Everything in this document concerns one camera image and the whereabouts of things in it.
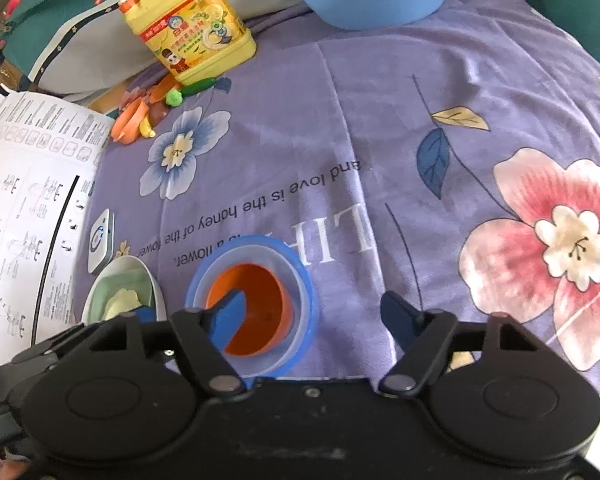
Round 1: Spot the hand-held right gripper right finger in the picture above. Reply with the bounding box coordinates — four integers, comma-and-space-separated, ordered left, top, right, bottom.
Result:
380, 290, 540, 397

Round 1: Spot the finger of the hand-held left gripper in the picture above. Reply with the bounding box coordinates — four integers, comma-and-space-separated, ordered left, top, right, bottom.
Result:
11, 305, 159, 365

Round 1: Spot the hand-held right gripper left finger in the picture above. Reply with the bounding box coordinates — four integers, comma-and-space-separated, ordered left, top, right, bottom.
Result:
87, 287, 248, 396

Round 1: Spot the white round bowl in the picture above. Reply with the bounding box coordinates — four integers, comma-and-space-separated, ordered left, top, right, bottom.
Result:
81, 256, 167, 326

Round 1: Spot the yellow scalloped plate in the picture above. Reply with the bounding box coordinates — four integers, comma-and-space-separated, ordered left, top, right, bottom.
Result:
102, 287, 146, 322

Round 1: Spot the green rectangular plate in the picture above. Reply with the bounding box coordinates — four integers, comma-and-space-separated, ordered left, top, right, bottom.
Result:
87, 267, 155, 325

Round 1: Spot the clear plastic bowl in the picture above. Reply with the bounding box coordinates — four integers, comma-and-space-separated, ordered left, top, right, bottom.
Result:
192, 247, 311, 376

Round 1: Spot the blue plastic bowl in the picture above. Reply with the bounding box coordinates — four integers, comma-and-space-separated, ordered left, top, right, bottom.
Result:
184, 235, 315, 378

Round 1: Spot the white pocket router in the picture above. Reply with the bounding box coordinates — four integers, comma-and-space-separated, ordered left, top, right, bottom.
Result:
87, 208, 115, 274

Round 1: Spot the white instruction sheet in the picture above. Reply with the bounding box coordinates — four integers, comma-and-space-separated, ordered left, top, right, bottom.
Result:
0, 87, 116, 366

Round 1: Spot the purple floral bedsheet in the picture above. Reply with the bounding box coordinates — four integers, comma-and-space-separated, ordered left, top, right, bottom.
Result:
75, 0, 600, 461

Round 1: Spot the orange toy bowl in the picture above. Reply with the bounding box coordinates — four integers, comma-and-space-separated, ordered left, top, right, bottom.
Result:
111, 97, 151, 147

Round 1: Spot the orange toy piece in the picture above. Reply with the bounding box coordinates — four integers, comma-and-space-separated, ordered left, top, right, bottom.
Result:
147, 77, 178, 103

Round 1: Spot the green toy cucumber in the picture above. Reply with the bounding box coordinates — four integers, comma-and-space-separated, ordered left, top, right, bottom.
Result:
180, 76, 218, 96

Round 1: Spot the yellow detergent bottle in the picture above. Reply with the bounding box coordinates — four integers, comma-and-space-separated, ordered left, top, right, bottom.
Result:
95, 0, 257, 87

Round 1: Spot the teal and grey pillow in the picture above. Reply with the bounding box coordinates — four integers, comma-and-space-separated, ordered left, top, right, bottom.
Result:
0, 0, 301, 96

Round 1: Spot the striped teal orange pillow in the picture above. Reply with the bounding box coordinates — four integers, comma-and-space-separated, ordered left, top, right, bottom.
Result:
500, 0, 600, 76

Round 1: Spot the black cable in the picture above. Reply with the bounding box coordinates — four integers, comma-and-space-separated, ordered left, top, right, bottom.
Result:
32, 176, 81, 348

